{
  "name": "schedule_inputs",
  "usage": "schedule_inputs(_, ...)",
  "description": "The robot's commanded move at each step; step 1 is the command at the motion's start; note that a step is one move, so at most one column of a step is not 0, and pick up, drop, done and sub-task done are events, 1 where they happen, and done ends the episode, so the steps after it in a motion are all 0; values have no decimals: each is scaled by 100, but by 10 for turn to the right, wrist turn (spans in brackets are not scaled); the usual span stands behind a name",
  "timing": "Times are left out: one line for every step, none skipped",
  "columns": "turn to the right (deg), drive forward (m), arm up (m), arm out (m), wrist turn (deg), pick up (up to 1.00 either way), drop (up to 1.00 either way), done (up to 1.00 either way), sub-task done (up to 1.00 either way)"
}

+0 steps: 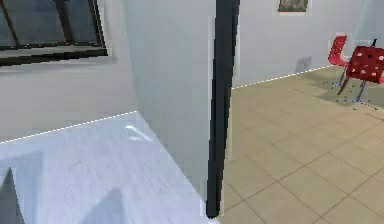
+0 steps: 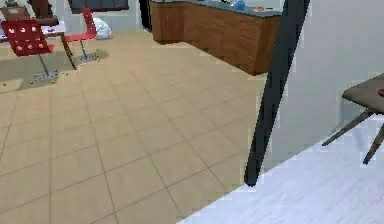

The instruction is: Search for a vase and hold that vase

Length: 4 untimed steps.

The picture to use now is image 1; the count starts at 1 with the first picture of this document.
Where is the red perforated chair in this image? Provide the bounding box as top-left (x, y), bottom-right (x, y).
top-left (327, 34), bottom-right (351, 88)
top-left (336, 38), bottom-right (384, 105)

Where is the black framed window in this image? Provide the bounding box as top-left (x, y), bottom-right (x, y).
top-left (0, 0), bottom-right (109, 67)

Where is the black door frame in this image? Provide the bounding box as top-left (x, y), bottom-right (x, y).
top-left (205, 0), bottom-right (241, 220)

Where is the framed wall picture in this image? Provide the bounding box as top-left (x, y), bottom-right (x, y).
top-left (277, 0), bottom-right (310, 14)

